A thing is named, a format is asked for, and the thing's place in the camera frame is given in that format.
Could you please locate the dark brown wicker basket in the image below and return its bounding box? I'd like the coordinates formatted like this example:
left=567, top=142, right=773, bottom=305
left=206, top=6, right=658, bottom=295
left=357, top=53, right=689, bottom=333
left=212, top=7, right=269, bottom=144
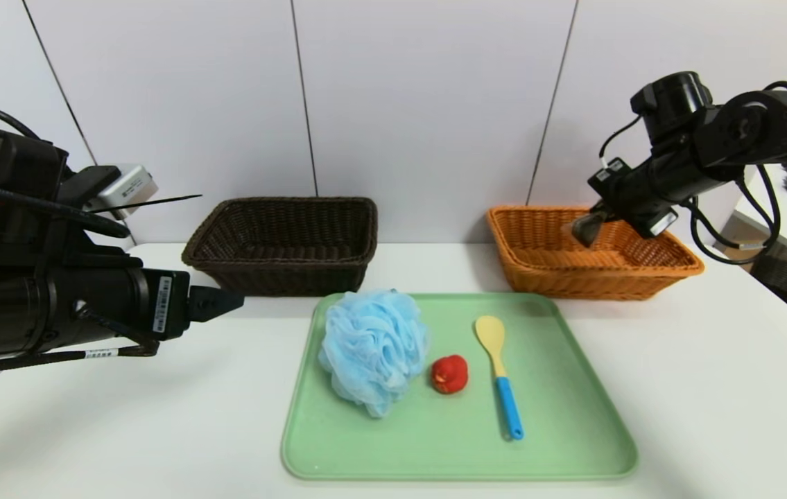
left=182, top=198, right=378, bottom=297

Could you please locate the small red rubber toy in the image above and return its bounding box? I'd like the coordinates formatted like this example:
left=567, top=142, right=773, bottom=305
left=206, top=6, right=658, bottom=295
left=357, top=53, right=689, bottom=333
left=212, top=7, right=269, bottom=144
left=432, top=355, right=469, bottom=395

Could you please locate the orange wicker basket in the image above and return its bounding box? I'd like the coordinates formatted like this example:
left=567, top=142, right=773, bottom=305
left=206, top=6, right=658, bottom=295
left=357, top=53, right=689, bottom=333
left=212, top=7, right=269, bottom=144
left=487, top=206, right=704, bottom=301

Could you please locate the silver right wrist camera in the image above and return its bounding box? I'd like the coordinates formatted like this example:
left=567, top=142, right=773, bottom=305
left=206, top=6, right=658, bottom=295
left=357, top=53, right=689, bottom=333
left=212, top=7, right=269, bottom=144
left=648, top=210, right=680, bottom=238

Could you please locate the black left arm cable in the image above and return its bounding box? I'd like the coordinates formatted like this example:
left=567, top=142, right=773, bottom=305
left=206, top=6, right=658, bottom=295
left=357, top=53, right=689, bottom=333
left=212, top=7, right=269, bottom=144
left=0, top=104, right=132, bottom=240

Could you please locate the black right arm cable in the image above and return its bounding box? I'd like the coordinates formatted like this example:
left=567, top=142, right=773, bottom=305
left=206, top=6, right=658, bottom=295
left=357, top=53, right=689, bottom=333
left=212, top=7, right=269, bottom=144
left=684, top=165, right=784, bottom=268

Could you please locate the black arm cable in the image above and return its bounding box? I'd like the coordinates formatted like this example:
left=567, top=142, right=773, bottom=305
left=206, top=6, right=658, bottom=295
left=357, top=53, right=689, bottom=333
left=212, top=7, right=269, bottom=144
left=0, top=104, right=132, bottom=240
left=684, top=165, right=784, bottom=268

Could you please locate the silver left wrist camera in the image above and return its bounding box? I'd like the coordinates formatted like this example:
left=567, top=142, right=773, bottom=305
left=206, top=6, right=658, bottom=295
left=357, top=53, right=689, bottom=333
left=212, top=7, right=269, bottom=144
left=85, top=164, right=159, bottom=221

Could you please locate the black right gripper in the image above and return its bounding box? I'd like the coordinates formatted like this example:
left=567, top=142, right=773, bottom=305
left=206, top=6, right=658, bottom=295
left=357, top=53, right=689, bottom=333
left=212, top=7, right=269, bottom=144
left=571, top=157, right=679, bottom=248

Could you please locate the light blue mesh bath loofah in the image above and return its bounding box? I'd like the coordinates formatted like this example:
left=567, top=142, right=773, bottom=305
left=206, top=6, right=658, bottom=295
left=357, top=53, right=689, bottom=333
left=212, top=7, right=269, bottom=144
left=318, top=290, right=431, bottom=419

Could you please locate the yellow spoon with blue handle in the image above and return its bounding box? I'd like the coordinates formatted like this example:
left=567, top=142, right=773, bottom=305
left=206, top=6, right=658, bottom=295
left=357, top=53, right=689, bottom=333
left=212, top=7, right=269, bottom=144
left=474, top=315, right=525, bottom=441

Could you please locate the braided cable with white label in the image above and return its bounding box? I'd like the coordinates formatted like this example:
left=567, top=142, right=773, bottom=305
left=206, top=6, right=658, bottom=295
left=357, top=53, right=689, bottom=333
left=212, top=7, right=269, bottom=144
left=0, top=340, right=159, bottom=382

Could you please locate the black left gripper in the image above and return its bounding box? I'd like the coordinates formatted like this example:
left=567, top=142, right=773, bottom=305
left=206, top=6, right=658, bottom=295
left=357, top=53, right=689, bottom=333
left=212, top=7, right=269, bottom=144
left=63, top=266, right=245, bottom=347

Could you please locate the thin black zip tie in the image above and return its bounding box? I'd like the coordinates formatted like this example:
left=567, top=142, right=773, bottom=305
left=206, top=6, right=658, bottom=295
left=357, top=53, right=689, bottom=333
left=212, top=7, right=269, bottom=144
left=88, top=194, right=203, bottom=216

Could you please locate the light green plastic tray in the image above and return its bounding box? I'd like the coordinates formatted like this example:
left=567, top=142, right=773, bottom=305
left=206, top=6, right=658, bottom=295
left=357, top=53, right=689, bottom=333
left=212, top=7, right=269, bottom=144
left=281, top=292, right=638, bottom=480

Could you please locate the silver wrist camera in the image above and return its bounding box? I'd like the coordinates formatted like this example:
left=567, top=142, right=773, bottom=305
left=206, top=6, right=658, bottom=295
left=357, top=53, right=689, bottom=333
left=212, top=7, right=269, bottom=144
left=648, top=210, right=680, bottom=238
left=85, top=164, right=159, bottom=221

